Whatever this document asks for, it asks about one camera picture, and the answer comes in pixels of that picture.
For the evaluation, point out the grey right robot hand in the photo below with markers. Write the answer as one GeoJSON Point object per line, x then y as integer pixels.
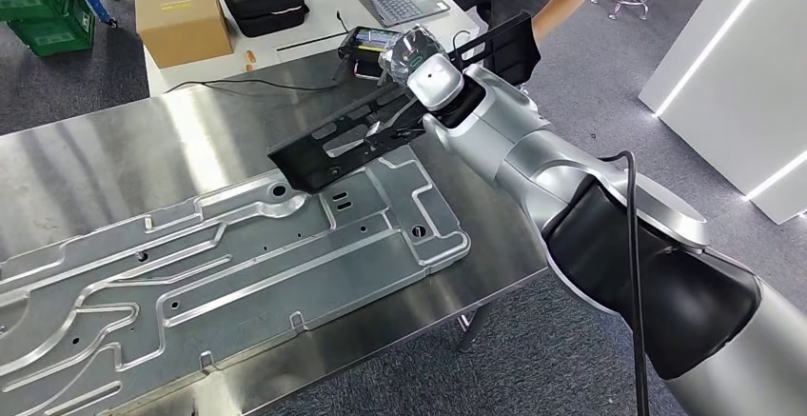
{"type": "Point", "coordinates": [410, 47]}

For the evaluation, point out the black plastic frame part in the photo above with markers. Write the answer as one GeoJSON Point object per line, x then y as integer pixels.
{"type": "Point", "coordinates": [328, 154]}

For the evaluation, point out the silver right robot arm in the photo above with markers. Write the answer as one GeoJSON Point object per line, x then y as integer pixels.
{"type": "Point", "coordinates": [567, 180]}

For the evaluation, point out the stainless steel workbench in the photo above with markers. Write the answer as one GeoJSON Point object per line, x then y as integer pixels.
{"type": "Point", "coordinates": [94, 148]}

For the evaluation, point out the black handheld screen device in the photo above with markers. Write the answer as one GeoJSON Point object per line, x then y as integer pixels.
{"type": "Point", "coordinates": [369, 41]}

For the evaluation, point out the black phone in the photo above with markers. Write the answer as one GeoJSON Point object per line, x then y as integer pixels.
{"type": "Point", "coordinates": [366, 71]}

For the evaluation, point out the white table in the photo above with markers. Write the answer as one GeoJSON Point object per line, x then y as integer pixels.
{"type": "Point", "coordinates": [315, 16]}

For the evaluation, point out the cardboard box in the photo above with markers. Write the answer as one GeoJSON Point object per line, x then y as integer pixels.
{"type": "Point", "coordinates": [183, 22]}

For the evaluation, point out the stamped sheet metal panel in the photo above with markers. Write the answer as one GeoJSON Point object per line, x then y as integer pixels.
{"type": "Point", "coordinates": [252, 262]}

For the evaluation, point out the white lit display block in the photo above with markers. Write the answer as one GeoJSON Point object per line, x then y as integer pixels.
{"type": "Point", "coordinates": [744, 85]}

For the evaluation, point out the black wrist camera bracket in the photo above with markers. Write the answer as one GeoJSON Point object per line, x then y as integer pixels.
{"type": "Point", "coordinates": [403, 124]}

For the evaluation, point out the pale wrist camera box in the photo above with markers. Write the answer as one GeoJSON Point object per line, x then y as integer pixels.
{"type": "Point", "coordinates": [374, 130]}

